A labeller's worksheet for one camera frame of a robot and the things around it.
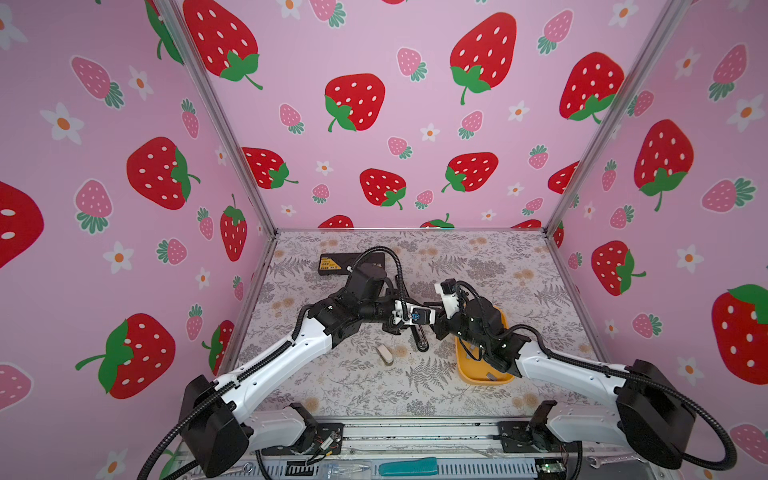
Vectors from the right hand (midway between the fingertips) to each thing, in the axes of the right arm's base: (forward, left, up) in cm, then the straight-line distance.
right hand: (420, 306), depth 78 cm
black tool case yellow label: (+25, +29, -15) cm, 41 cm away
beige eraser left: (-8, +9, -15) cm, 20 cm away
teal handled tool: (-33, -4, -18) cm, 38 cm away
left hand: (-3, -1, +7) cm, 7 cm away
